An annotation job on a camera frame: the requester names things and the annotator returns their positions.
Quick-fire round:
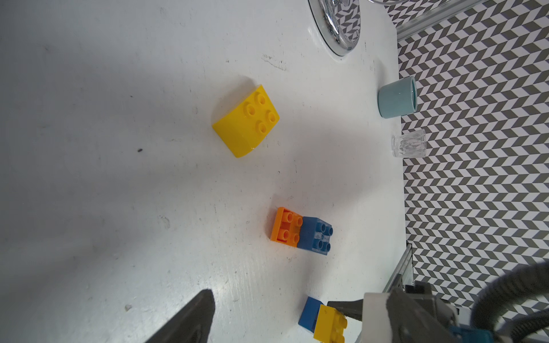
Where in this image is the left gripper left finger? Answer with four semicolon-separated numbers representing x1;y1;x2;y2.
147;289;215;343

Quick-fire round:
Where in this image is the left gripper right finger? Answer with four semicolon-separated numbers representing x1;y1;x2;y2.
386;288;459;342

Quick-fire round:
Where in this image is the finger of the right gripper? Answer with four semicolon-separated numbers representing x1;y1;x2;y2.
327;300;364;321

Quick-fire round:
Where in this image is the small yellow lego brick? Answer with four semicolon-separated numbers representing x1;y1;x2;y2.
313;305;348;343

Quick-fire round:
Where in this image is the blue lego brick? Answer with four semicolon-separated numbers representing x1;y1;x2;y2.
298;297;323;333
297;217;334;255

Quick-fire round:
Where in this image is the yellow curved lego brick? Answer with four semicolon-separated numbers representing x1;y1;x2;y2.
212;85;280;158

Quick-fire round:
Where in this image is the orange lego brick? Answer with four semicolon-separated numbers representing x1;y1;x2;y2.
270;207;303;247

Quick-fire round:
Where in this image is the teal ceramic cup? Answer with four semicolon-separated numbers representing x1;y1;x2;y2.
377;77;417;119

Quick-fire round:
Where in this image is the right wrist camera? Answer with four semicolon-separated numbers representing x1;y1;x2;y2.
357;288;496;342

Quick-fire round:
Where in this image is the aluminium front rail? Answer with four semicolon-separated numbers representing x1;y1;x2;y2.
383;244;415;293

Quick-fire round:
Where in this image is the right camera black cable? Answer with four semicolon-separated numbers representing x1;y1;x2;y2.
469;261;549;343

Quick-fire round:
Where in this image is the chrome wire mug tree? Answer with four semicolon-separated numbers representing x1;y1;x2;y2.
308;0;361;57

